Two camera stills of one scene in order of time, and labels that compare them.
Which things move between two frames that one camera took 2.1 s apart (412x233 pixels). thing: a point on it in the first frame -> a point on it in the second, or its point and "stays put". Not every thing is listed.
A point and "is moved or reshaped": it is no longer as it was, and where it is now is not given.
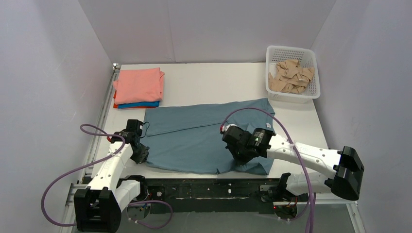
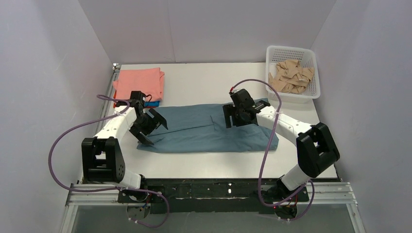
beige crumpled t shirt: x=290 y=77 stays put
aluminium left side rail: x=94 y=141 stays put
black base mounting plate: x=208 y=195 stays put
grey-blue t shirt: x=187 y=135 is moved or reshaped
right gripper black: x=234 y=149 -> x=232 y=111
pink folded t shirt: x=136 y=85 stays put
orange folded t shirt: x=115 y=105 stays put
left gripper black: x=141 y=153 -> x=147 y=125
